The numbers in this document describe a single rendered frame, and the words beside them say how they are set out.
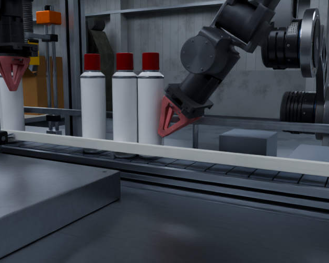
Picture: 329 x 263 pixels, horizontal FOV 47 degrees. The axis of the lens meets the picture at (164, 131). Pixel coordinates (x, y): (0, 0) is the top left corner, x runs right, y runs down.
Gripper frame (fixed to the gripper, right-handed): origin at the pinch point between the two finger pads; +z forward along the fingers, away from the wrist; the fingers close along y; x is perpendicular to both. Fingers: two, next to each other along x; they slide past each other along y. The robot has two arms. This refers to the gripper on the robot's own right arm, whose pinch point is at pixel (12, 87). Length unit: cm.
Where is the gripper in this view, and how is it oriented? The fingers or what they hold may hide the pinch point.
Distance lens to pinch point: 88.7
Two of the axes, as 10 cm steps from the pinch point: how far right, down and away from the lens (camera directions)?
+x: 4.8, -1.3, 8.7
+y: 8.8, 0.8, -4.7
